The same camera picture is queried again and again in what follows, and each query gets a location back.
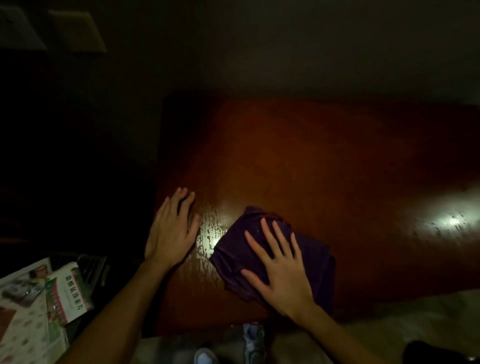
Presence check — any person's left hand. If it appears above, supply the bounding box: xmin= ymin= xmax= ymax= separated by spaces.
xmin=144 ymin=187 xmax=202 ymax=272

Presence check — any person's right hand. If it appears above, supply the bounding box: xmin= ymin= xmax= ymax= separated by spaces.
xmin=240 ymin=217 xmax=316 ymax=325

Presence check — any purple cloth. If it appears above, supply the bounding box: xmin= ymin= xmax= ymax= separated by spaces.
xmin=209 ymin=205 xmax=337 ymax=316

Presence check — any person's right forearm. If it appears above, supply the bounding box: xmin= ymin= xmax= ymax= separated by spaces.
xmin=292 ymin=300 xmax=389 ymax=364

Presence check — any person's left forearm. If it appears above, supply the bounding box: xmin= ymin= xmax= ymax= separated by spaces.
xmin=55 ymin=259 xmax=178 ymax=364

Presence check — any blue and white shoe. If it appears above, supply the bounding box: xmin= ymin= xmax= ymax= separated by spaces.
xmin=242 ymin=322 xmax=268 ymax=364
xmin=193 ymin=347 xmax=219 ymax=364

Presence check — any dark basket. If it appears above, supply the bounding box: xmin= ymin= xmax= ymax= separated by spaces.
xmin=76 ymin=254 xmax=111 ymax=290

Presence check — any green and white box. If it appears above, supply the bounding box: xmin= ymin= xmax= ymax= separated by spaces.
xmin=44 ymin=262 xmax=95 ymax=326

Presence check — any printed paper leaflet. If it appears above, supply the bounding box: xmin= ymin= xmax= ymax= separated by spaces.
xmin=0 ymin=257 xmax=54 ymax=309

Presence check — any black object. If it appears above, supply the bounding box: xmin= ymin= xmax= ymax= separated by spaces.
xmin=402 ymin=340 xmax=480 ymax=364

